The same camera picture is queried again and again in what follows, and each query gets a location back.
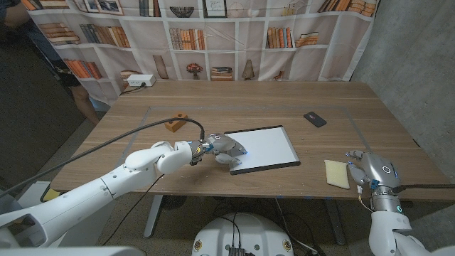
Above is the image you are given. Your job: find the orange brick with holes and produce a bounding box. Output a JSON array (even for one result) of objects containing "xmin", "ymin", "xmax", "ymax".
[{"xmin": 164, "ymin": 111, "xmax": 189, "ymax": 134}]

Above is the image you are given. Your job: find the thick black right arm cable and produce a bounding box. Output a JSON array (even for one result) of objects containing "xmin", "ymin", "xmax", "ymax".
[{"xmin": 392, "ymin": 183, "xmax": 455, "ymax": 194}]

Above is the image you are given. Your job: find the black floor cable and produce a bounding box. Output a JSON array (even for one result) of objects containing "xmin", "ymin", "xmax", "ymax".
[{"xmin": 275, "ymin": 197, "xmax": 321, "ymax": 256}]

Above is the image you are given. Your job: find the black torso cable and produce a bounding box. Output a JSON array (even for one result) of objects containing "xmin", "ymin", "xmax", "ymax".
[{"xmin": 217, "ymin": 212, "xmax": 242, "ymax": 248}]

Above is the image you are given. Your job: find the black power strip cable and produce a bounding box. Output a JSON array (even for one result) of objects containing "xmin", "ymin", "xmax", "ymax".
[{"xmin": 119, "ymin": 82, "xmax": 147, "ymax": 96}]

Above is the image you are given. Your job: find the small whiteboard with dark frame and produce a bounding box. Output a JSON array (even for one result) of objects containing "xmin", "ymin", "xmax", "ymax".
[{"xmin": 223, "ymin": 124, "xmax": 301, "ymax": 176}]

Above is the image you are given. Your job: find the white floor box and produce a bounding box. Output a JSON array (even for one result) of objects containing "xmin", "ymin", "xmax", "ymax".
[{"xmin": 19, "ymin": 181, "xmax": 49, "ymax": 202}]

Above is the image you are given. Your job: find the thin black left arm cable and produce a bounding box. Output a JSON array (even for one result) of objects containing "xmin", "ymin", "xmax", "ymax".
[{"xmin": 101, "ymin": 173, "xmax": 166, "ymax": 246}]

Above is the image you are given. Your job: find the printed bookshelf backdrop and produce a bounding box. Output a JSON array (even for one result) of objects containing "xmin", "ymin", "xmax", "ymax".
[{"xmin": 21, "ymin": 0, "xmax": 380, "ymax": 106}]

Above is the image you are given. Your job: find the yellow floor item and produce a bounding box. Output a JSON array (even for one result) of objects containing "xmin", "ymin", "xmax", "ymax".
[{"xmin": 41, "ymin": 187, "xmax": 61, "ymax": 203}]

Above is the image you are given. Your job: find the white power strip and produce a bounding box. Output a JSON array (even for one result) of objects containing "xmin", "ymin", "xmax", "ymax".
[{"xmin": 127, "ymin": 73, "xmax": 157, "ymax": 87}]

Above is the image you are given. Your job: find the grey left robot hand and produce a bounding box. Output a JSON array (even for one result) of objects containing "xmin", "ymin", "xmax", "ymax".
[{"xmin": 188, "ymin": 133, "xmax": 249, "ymax": 166}]

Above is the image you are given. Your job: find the pale yellow sponge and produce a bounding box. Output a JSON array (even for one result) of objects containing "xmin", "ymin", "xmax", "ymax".
[{"xmin": 323, "ymin": 159, "xmax": 351, "ymax": 190}]

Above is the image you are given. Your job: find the grey metal table leg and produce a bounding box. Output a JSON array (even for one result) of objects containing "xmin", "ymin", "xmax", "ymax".
[
  {"xmin": 144, "ymin": 194, "xmax": 164, "ymax": 238},
  {"xmin": 323, "ymin": 198, "xmax": 346, "ymax": 245}
]

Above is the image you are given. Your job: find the black smartphone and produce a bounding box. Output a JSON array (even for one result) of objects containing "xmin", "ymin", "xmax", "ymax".
[{"xmin": 304, "ymin": 111, "xmax": 328, "ymax": 128}]

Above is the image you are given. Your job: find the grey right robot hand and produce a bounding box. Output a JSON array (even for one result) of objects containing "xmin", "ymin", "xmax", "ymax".
[{"xmin": 344, "ymin": 149, "xmax": 404, "ymax": 214}]

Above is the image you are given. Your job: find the person in dark shorts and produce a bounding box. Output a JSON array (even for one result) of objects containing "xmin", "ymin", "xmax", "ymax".
[{"xmin": 0, "ymin": 0, "xmax": 101, "ymax": 126}]

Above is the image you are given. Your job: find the dark round floor object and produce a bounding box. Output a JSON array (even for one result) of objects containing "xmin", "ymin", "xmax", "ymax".
[{"xmin": 162, "ymin": 194, "xmax": 188, "ymax": 210}]

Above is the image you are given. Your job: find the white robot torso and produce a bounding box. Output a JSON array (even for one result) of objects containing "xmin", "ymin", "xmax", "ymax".
[{"xmin": 191, "ymin": 212, "xmax": 295, "ymax": 256}]

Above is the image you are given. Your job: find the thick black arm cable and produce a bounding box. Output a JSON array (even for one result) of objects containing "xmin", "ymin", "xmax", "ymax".
[
  {"xmin": 0, "ymin": 117, "xmax": 206, "ymax": 198},
  {"xmin": 392, "ymin": 183, "xmax": 455, "ymax": 194}
]

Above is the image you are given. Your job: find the white robot head rim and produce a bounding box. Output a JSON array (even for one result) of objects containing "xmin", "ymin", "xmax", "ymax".
[{"xmin": 0, "ymin": 246, "xmax": 147, "ymax": 256}]

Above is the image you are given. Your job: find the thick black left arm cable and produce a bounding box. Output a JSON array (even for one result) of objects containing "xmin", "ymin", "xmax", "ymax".
[{"xmin": 0, "ymin": 117, "xmax": 206, "ymax": 198}]

